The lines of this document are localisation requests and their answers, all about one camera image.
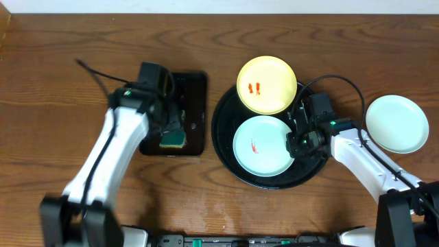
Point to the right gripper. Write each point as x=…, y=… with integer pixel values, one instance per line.
x=292, y=148

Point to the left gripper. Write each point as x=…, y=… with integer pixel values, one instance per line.
x=173, y=124

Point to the light green plate front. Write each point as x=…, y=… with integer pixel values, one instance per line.
x=259, y=145

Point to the light green plate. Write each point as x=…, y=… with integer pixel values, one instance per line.
x=259, y=145
x=397, y=124

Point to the yellow plate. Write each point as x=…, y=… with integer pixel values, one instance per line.
x=266, y=85

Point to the green yellow sponge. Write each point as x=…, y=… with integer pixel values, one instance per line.
x=175, y=139

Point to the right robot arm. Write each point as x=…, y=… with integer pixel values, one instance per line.
x=407, y=207

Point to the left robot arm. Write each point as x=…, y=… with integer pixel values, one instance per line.
x=83, y=214

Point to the black rectangular tray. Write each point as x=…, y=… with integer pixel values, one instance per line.
x=191, y=91

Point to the black round tray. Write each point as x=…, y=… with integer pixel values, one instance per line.
x=229, y=114

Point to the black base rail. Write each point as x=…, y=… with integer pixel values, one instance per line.
x=240, y=241

